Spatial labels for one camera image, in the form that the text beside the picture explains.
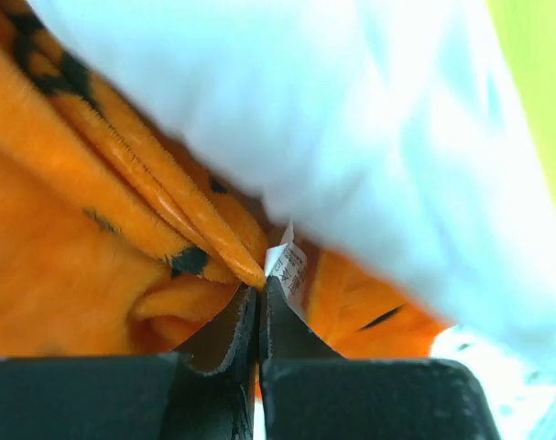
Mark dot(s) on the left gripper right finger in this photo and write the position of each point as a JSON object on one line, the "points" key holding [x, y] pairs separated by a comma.
{"points": [[311, 392]]}

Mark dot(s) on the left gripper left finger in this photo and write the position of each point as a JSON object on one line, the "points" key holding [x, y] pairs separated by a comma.
{"points": [[201, 390]]}

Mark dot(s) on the orange patterned pillowcase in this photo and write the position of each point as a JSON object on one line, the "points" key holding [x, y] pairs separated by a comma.
{"points": [[113, 239]]}

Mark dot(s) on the cream pillow yellow edge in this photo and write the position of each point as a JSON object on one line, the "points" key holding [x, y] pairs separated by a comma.
{"points": [[391, 130]]}

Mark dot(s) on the white pillow care label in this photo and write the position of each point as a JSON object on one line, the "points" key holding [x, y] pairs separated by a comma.
{"points": [[288, 263]]}

